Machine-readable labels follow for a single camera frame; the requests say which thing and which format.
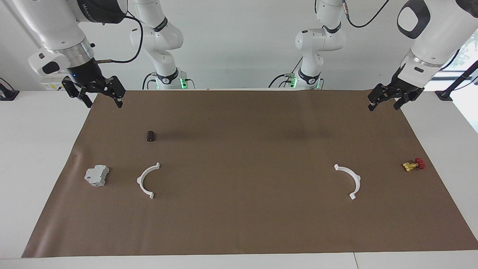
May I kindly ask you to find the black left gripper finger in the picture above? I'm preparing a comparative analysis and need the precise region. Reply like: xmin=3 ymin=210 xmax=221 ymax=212
xmin=367 ymin=84 xmax=391 ymax=112
xmin=393 ymin=93 xmax=412 ymax=111

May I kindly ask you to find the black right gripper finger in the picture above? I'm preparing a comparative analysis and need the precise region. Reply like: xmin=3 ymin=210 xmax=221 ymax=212
xmin=62 ymin=76 xmax=93 ymax=109
xmin=101 ymin=76 xmax=126 ymax=109

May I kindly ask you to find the white half-ring pipe clamp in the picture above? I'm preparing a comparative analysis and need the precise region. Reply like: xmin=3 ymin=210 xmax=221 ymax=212
xmin=136 ymin=162 xmax=161 ymax=200
xmin=333 ymin=164 xmax=361 ymax=200

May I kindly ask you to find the bright window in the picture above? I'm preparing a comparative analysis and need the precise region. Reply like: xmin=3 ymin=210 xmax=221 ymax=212
xmin=422 ymin=28 xmax=478 ymax=133

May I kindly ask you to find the grey circuit breaker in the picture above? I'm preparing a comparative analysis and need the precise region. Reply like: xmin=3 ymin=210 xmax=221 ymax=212
xmin=84 ymin=164 xmax=110 ymax=187

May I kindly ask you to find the brown paper table mat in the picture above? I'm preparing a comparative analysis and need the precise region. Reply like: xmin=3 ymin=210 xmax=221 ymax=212
xmin=21 ymin=89 xmax=478 ymax=259

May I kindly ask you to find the white wall outlet box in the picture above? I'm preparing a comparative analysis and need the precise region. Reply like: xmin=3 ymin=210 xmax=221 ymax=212
xmin=40 ymin=80 xmax=68 ymax=91

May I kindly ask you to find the black right arm base cable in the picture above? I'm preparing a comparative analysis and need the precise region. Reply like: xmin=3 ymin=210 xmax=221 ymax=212
xmin=142 ymin=72 xmax=157 ymax=90

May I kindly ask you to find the black arm base cable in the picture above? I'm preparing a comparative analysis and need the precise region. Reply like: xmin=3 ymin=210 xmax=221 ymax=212
xmin=268 ymin=56 xmax=304 ymax=89
xmin=142 ymin=72 xmax=157 ymax=90

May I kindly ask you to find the black camera stand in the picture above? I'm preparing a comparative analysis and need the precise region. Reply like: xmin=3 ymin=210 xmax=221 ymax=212
xmin=435 ymin=60 xmax=478 ymax=102

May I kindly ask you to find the brass valve with red handle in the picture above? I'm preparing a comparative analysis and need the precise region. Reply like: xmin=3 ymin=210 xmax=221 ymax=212
xmin=402 ymin=157 xmax=426 ymax=172

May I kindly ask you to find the black table clamp mount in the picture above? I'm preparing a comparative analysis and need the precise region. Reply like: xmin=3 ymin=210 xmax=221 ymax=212
xmin=0 ymin=77 xmax=20 ymax=102

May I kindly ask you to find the black left arm base cable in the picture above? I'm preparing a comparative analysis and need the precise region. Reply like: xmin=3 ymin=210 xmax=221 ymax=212
xmin=268 ymin=56 xmax=304 ymax=89

